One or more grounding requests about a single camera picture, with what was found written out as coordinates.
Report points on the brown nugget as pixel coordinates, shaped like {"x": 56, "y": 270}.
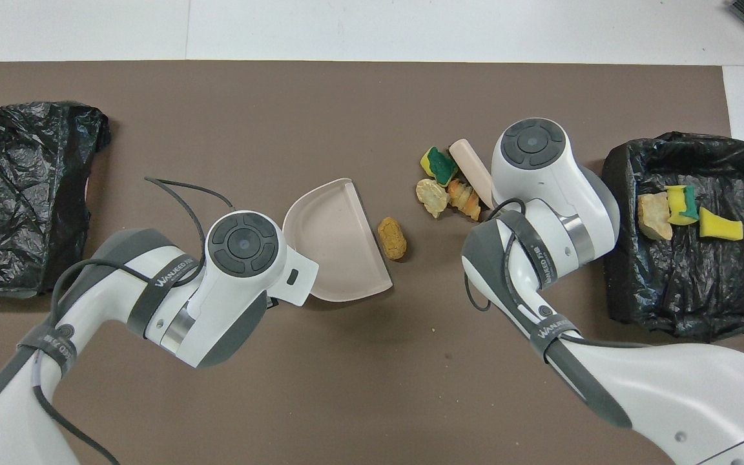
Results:
{"x": 392, "y": 239}

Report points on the beige plastic dustpan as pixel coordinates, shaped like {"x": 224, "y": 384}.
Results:
{"x": 340, "y": 245}

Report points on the round pale cracker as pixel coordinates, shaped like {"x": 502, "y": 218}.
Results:
{"x": 431, "y": 197}

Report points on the green and yellow sponge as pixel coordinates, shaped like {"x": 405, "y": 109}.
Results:
{"x": 440, "y": 165}

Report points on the orange striped croissant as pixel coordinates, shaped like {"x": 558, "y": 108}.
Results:
{"x": 465, "y": 199}

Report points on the beige brush with black bristles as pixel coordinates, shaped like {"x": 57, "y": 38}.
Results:
{"x": 472, "y": 168}

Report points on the pale bread chunk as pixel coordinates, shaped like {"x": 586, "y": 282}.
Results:
{"x": 653, "y": 216}

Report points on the notched yellow sponge piece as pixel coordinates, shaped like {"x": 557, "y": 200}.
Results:
{"x": 677, "y": 203}

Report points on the small yellow sponge wedge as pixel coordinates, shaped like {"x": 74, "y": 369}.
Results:
{"x": 721, "y": 226}

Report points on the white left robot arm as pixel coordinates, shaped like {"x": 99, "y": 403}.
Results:
{"x": 230, "y": 284}

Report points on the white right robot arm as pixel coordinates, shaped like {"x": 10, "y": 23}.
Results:
{"x": 540, "y": 187}

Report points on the bin lined with black bag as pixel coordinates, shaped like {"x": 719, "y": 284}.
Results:
{"x": 688, "y": 290}
{"x": 17, "y": 161}

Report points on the brown table mat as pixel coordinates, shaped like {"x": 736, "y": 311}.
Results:
{"x": 346, "y": 387}

